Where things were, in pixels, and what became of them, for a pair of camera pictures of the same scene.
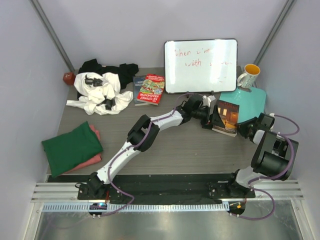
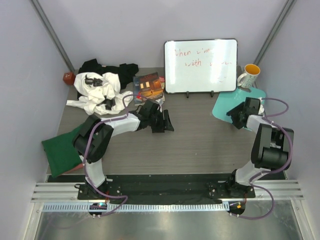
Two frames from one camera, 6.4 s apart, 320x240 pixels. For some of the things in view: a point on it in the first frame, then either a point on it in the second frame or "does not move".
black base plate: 168,188 does not move
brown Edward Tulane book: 229,114 → 151,87
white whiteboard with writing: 204,65 does not move
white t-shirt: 99,94 does not move
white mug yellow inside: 249,78 does not move
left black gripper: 215,118 → 164,124
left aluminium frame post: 52,34 does not move
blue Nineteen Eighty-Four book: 137,83 does not move
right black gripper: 241,127 → 233,113
